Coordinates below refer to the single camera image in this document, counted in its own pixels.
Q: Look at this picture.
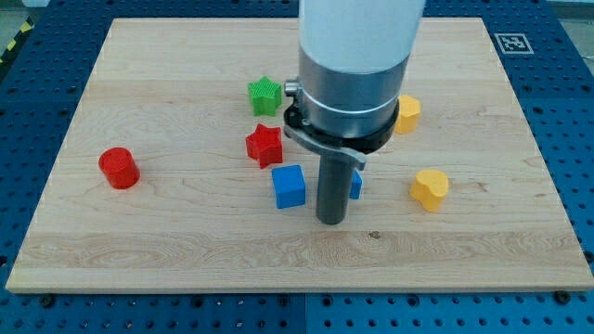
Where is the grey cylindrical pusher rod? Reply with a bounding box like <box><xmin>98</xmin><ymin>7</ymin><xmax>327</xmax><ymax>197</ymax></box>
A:
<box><xmin>316</xmin><ymin>155</ymin><xmax>355</xmax><ymax>225</ymax></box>

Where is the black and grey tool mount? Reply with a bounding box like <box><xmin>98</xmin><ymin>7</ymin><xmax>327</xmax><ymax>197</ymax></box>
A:
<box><xmin>283</xmin><ymin>79</ymin><xmax>399</xmax><ymax>170</ymax></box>

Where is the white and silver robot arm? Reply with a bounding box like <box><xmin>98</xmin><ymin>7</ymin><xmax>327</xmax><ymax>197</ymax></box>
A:
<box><xmin>283</xmin><ymin>0</ymin><xmax>426</xmax><ymax>225</ymax></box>

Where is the blue block behind rod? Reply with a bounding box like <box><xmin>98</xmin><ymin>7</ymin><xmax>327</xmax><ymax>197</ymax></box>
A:
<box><xmin>349</xmin><ymin>170</ymin><xmax>363</xmax><ymax>199</ymax></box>

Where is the red star block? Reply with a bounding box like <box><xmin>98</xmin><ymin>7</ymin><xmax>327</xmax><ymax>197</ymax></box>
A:
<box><xmin>245</xmin><ymin>123</ymin><xmax>283</xmax><ymax>169</ymax></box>

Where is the green star block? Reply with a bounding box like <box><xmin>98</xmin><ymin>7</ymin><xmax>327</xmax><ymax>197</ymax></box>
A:
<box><xmin>247</xmin><ymin>76</ymin><xmax>282</xmax><ymax>116</ymax></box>

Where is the blue cube block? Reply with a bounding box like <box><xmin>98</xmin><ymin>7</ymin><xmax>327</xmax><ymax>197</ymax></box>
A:
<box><xmin>271</xmin><ymin>165</ymin><xmax>306</xmax><ymax>209</ymax></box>

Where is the yellow heart block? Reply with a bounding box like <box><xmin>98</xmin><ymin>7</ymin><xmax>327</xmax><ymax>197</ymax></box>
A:
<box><xmin>408</xmin><ymin>169</ymin><xmax>449</xmax><ymax>212</ymax></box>

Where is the yellow hexagon block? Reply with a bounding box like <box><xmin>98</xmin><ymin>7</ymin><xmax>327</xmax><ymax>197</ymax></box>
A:
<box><xmin>394</xmin><ymin>95</ymin><xmax>421</xmax><ymax>135</ymax></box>

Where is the light wooden board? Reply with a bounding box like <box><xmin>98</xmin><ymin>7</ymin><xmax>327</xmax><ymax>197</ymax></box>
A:
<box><xmin>6</xmin><ymin>18</ymin><xmax>593</xmax><ymax>293</ymax></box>

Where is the red cylinder block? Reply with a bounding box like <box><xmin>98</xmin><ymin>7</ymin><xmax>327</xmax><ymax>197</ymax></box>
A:
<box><xmin>98</xmin><ymin>147</ymin><xmax>140</xmax><ymax>189</ymax></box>

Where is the white fiducial marker tag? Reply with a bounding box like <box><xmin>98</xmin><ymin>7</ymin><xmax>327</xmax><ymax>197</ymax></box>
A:
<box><xmin>495</xmin><ymin>32</ymin><xmax>534</xmax><ymax>55</ymax></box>

